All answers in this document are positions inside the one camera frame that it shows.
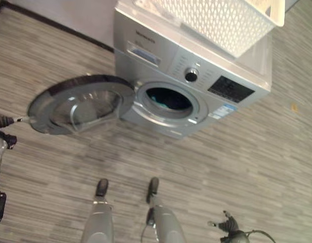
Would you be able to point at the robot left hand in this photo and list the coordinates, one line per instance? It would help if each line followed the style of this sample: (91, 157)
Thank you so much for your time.
(4, 120)

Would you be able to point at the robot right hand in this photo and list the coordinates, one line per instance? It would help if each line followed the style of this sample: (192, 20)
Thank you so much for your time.
(229, 224)

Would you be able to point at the round washer door with glass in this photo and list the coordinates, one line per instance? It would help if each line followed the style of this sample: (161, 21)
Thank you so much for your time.
(57, 101)

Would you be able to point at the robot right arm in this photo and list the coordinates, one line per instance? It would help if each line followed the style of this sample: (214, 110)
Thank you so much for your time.
(238, 238)

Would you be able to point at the black washer display panel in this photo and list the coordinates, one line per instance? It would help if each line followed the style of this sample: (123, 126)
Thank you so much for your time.
(230, 88)

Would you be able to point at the dark and teal laundry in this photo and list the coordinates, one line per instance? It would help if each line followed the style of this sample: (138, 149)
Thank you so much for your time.
(168, 100)

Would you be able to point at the round silver washer control knob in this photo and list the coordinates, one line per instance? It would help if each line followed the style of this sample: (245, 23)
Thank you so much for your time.
(191, 74)

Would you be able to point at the washer detergent drawer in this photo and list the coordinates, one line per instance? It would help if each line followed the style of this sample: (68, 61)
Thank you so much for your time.
(143, 53)

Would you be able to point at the white perforated plastic laundry basket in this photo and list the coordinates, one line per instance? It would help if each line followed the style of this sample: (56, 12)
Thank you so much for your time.
(221, 22)

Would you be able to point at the robot right leg silver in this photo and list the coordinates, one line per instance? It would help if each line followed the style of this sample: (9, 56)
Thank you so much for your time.
(167, 225)

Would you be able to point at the robot leg silver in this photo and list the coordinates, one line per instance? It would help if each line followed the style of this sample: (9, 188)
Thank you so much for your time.
(167, 225)
(98, 222)

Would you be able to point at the robot right foot dark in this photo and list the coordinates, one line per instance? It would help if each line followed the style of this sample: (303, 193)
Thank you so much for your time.
(153, 186)

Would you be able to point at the robot foot dark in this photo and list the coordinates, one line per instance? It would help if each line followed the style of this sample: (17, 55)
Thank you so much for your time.
(153, 186)
(101, 187)

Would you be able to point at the silver front-load washing machine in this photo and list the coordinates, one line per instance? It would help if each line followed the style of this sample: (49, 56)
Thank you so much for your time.
(196, 119)

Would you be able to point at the blue white energy label sticker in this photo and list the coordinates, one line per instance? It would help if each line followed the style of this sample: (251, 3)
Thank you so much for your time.
(224, 111)

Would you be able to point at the robot left foot dark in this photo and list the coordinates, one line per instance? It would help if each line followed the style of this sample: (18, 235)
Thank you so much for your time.
(101, 187)

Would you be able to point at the robot left leg silver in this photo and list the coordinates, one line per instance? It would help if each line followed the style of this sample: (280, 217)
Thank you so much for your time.
(98, 222)

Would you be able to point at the dark wall baseboard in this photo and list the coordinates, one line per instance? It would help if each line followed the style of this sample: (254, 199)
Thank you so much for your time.
(57, 26)

